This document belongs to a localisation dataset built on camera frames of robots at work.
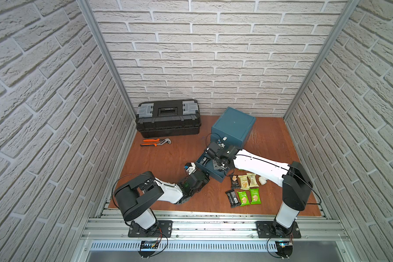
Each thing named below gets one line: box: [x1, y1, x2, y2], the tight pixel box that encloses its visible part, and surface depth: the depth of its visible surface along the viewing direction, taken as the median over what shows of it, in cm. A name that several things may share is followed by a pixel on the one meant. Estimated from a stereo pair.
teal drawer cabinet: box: [210, 106, 257, 150], surface depth 88 cm
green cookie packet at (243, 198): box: [236, 191, 251, 207], surface depth 84 cm
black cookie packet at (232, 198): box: [224, 189, 241, 209], surface depth 83 cm
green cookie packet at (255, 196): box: [248, 187, 262, 205], surface depth 85 cm
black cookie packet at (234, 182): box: [229, 174, 242, 189], surface depth 89 cm
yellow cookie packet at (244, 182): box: [237, 174, 250, 190], surface depth 89 cm
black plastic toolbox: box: [135, 99, 202, 139], surface depth 100 cm
